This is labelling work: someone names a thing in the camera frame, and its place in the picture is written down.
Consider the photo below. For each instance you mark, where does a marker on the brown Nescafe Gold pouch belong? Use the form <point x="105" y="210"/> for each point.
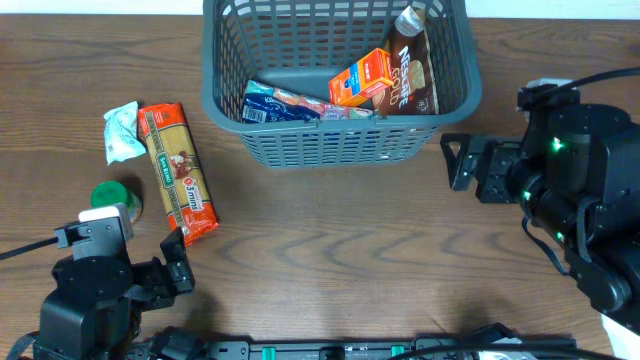
<point x="413" y="91"/>

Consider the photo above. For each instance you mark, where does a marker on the white green sachet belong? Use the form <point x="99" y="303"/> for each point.
<point x="120" y="134"/>

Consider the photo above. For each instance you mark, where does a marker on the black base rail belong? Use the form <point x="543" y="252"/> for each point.
<point x="175" y="343"/>

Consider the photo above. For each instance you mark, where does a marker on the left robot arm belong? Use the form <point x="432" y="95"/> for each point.
<point x="95" y="310"/>

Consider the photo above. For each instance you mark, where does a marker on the grey plastic basket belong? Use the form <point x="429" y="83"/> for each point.
<point x="300" y="46"/>

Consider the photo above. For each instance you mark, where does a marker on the blue Kleenex tissue pack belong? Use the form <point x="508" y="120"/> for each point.
<point x="264" y="104"/>

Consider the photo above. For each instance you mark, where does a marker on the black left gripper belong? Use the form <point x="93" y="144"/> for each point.
<point x="158" y="286"/>

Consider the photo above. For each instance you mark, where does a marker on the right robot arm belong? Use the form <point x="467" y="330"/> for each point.
<point x="575" y="175"/>

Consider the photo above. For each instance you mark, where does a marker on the orange spaghetti packet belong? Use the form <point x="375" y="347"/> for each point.
<point x="182" y="184"/>

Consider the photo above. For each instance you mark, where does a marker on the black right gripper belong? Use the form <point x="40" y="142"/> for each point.
<point x="493" y="170"/>

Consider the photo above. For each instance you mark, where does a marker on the orange medicine box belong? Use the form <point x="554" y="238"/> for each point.
<point x="362" y="80"/>

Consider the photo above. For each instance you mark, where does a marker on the green lid spice jar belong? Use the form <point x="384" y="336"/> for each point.
<point x="113" y="192"/>

